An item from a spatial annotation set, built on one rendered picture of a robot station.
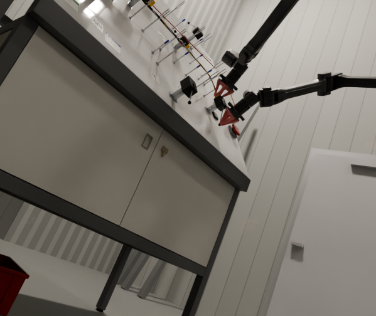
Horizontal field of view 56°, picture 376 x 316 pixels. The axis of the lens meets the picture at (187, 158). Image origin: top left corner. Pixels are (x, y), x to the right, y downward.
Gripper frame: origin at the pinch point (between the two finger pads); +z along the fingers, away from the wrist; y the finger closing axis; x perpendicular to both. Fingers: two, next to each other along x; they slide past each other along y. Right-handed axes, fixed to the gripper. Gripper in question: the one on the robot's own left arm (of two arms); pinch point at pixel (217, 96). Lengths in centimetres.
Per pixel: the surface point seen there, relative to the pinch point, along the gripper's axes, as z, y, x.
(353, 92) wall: -114, -277, -78
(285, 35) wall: -143, -294, -224
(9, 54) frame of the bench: 29, 93, 15
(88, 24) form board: 10, 77, 8
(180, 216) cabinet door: 48, 14, 37
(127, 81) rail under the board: 17, 60, 18
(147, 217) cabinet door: 52, 31, 38
